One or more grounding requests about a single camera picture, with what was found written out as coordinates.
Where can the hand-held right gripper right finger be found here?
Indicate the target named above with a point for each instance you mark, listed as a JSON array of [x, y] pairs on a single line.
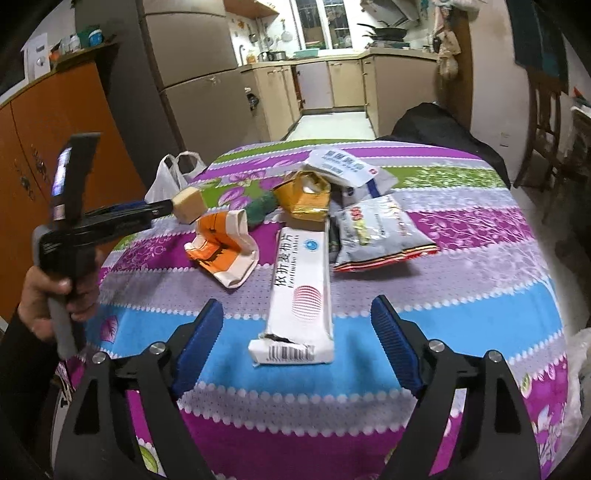
[[395, 341]]

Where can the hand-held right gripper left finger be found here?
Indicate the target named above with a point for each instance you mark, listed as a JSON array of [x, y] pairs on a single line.
[[198, 350]]

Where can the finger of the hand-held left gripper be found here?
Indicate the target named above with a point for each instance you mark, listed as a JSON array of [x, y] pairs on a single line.
[[124, 225], [134, 208]]

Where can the plain white plastic bag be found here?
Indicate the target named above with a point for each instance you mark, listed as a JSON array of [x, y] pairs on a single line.
[[161, 182]]

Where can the tan foam block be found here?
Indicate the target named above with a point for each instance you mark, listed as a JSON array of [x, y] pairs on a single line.
[[189, 206]]

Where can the long white medicine box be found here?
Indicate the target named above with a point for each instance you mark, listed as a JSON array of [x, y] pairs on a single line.
[[300, 295]]

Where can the person's left forearm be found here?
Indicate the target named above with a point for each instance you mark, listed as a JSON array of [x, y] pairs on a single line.
[[23, 378]]

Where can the person's left hand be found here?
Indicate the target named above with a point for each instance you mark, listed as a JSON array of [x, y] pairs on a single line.
[[32, 300]]

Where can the orange wooden cabinet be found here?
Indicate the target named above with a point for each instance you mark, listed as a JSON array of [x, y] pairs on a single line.
[[69, 129]]

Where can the striped floral tablecloth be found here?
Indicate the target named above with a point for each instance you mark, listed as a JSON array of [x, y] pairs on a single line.
[[415, 286]]

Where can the crumpled orange paper cup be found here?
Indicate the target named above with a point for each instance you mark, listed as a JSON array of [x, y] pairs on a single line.
[[221, 249]]

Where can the grey red snack packet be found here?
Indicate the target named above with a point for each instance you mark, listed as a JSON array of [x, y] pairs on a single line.
[[378, 230]]

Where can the dark green roll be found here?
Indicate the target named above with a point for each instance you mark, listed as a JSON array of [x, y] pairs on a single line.
[[259, 210]]

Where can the white microwave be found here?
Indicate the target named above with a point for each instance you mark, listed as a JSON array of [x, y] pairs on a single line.
[[39, 57]]

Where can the small white bottle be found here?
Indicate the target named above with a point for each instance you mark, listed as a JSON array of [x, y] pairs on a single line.
[[73, 43]]

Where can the grey refrigerator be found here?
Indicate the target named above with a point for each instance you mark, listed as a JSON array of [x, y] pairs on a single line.
[[194, 69]]

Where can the crumpled gold package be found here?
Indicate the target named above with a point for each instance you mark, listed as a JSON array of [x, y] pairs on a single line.
[[300, 194]]

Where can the white medicine box blue print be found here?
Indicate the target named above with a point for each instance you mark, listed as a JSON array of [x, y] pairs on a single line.
[[339, 165]]

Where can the steel kettle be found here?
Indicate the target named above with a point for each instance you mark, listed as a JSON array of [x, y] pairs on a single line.
[[264, 56]]

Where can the large black cloth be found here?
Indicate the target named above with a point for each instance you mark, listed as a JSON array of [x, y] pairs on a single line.
[[438, 124]]

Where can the teal basin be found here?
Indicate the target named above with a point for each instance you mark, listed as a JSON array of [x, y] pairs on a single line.
[[305, 53]]

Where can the hanging round pan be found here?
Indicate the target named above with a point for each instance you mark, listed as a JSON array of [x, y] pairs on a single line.
[[286, 33]]

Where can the beige kitchen base cabinets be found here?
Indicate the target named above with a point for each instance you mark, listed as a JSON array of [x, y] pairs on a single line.
[[401, 87]]

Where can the barred kitchen window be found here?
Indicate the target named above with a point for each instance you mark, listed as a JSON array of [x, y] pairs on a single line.
[[323, 23]]

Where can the dark wooden chair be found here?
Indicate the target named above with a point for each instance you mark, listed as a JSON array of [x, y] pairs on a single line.
[[547, 110]]

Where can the gas stove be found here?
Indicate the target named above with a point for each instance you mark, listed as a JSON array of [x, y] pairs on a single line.
[[390, 45]]

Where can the hanging beige cloth bags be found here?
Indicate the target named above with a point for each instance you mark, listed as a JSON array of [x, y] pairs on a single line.
[[447, 46]]

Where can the black wok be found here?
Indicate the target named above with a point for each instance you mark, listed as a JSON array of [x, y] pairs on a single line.
[[388, 32]]

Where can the steel range hood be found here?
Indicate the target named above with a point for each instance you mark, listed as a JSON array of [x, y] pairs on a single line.
[[392, 11]]

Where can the dark window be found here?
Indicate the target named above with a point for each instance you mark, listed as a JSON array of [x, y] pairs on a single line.
[[535, 37]]

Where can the white wall socket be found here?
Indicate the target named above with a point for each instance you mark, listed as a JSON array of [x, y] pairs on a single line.
[[504, 139]]

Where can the wooden door frame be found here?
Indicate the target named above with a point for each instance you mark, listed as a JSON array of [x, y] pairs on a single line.
[[464, 92]]

